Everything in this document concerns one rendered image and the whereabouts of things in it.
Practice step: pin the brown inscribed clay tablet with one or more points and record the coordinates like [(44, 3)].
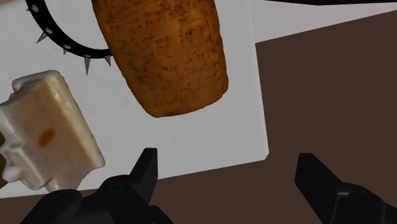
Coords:
[(167, 56)]

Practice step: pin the cream white block figure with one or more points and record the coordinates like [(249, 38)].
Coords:
[(46, 133)]

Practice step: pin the black spiked collar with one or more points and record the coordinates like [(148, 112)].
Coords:
[(59, 35)]

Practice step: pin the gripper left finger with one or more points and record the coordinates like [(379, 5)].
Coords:
[(141, 183)]

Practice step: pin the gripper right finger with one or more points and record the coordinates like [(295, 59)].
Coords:
[(335, 192)]

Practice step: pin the white table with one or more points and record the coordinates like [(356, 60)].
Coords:
[(198, 136)]

